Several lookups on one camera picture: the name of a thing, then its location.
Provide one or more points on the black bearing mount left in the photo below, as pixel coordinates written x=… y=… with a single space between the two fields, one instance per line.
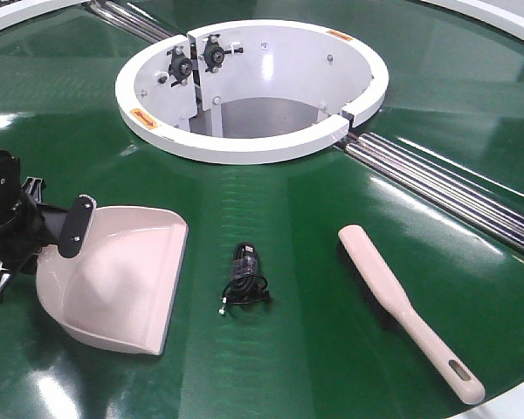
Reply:
x=180 y=67

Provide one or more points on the pink plastic dustpan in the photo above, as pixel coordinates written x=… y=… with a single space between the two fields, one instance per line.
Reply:
x=118 y=292

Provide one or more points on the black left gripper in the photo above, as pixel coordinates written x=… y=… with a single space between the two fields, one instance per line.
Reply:
x=26 y=227

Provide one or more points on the orange warning sticker back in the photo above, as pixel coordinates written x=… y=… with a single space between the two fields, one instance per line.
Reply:
x=340 y=35

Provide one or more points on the white outer rim right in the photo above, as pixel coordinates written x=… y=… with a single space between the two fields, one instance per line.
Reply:
x=499 y=18

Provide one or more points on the steel rollers right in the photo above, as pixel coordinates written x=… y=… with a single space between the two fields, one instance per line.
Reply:
x=466 y=200

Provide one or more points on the black left wrist camera plate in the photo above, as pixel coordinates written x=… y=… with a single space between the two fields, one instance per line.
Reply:
x=75 y=226

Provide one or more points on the white outer rim left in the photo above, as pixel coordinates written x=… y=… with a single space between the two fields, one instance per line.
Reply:
x=20 y=11

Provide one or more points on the white rim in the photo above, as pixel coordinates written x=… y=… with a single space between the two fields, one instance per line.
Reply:
x=20 y=11
x=499 y=18

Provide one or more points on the pink hand brush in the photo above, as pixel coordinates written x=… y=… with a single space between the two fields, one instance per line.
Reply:
x=392 y=297

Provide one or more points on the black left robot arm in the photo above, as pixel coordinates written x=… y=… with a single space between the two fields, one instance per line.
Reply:
x=10 y=182

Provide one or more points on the orange warning sticker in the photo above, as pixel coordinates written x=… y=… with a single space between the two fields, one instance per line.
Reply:
x=340 y=35
x=144 y=118

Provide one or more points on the steel rollers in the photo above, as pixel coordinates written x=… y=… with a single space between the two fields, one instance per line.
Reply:
x=466 y=200
x=129 y=19

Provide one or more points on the white central ring housing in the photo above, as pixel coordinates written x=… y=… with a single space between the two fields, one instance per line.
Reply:
x=294 y=91

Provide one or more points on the black bearing mount right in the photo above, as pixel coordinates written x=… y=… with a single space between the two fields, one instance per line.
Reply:
x=214 y=54

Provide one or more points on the orange warning sticker front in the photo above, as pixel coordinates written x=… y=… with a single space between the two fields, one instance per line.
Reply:
x=144 y=118

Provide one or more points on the steel rollers top left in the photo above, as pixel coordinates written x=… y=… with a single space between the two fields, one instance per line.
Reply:
x=129 y=19

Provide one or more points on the black bearing mount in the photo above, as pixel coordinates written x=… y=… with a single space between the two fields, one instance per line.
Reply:
x=180 y=67
x=214 y=54

